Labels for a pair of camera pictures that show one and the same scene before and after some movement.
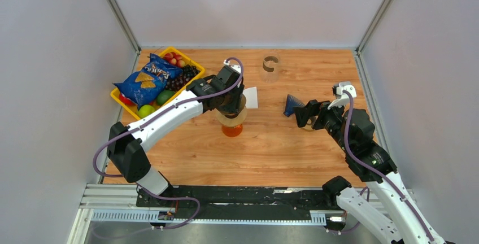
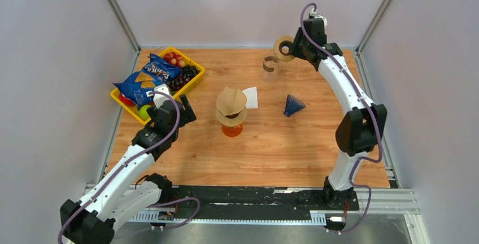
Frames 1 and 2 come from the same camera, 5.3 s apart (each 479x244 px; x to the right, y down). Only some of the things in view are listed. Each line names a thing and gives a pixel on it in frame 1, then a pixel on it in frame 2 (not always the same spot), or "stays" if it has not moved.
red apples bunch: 175,59 stays
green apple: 144,110 stays
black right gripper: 314,108 → 295,51
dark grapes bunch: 177,82 stays
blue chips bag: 143,87 stays
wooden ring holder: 308,126 → 282,41
